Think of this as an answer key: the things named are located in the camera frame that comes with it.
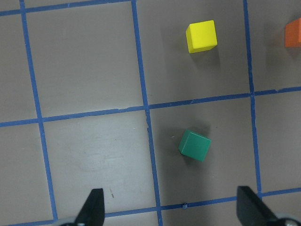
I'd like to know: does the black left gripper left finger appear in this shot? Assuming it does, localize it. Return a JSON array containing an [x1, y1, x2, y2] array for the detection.
[[74, 188, 105, 226]]

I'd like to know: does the green wooden block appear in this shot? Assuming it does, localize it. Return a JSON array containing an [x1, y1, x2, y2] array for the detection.
[[178, 129, 211, 161]]

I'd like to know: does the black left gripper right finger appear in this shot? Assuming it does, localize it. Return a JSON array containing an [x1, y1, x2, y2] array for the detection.
[[236, 186, 278, 226]]

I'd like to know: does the orange wooden block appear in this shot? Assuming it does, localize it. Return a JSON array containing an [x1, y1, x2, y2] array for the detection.
[[285, 18, 301, 48]]

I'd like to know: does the yellow wooden block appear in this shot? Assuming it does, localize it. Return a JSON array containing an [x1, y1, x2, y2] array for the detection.
[[186, 20, 217, 54]]

